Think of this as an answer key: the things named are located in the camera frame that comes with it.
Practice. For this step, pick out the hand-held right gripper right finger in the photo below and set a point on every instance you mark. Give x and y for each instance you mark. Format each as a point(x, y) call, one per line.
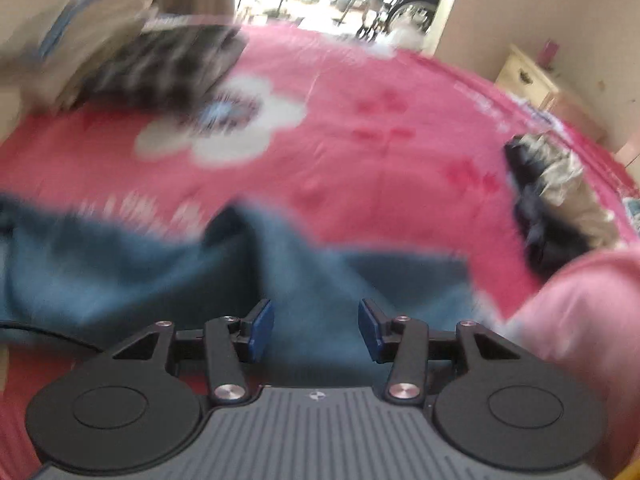
point(370, 327)

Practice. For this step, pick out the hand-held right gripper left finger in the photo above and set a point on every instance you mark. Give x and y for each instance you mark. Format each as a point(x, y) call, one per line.
point(263, 330)

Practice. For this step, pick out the blue jeans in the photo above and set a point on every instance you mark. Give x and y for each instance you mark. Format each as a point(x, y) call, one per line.
point(150, 275)

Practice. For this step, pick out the pile of dark and beige clothes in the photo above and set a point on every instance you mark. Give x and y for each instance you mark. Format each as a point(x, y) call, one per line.
point(575, 180)

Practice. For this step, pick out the pink floral blanket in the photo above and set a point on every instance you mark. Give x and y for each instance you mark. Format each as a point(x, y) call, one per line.
point(375, 170)

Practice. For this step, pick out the pink quilt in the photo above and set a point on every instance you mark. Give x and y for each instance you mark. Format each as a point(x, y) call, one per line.
point(580, 340)

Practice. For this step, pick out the folded plaid shirt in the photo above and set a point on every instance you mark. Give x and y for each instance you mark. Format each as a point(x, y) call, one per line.
point(165, 70)

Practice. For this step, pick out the cream nightstand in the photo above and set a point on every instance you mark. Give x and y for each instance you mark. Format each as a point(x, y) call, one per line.
point(525, 77)

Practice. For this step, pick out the stack of white folded linens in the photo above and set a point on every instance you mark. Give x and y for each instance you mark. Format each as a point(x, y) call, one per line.
point(65, 35)

